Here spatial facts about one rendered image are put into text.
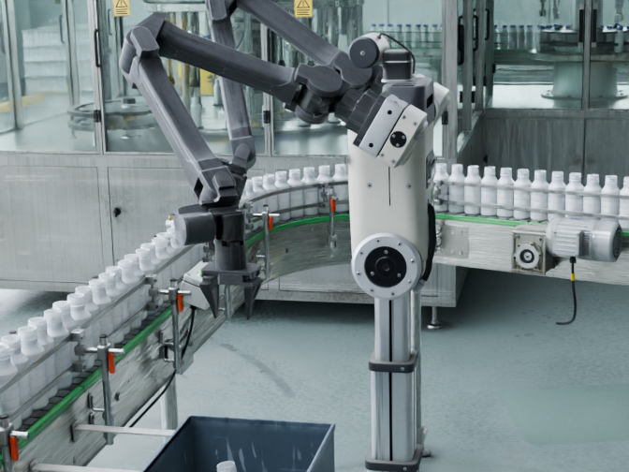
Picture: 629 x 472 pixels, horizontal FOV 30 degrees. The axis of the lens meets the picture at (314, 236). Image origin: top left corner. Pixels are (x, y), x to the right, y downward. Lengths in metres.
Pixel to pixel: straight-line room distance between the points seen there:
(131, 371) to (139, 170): 3.46
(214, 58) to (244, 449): 0.81
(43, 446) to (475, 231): 2.07
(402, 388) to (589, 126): 5.02
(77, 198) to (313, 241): 2.51
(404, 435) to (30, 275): 4.02
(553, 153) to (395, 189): 5.13
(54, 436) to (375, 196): 0.86
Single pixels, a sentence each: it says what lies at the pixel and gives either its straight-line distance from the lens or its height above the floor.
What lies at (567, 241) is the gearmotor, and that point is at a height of 0.99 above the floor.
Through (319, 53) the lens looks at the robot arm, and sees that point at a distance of 2.92.
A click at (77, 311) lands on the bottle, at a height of 1.13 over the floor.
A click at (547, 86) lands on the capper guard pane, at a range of 7.67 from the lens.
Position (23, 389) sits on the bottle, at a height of 1.07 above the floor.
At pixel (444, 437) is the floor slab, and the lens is 4.78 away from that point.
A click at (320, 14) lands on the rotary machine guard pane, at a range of 5.87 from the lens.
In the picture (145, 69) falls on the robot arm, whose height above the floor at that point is 1.66.
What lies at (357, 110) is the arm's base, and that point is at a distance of 2.45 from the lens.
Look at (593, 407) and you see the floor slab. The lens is 5.15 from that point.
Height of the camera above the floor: 1.87
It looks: 13 degrees down
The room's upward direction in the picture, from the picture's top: 1 degrees counter-clockwise
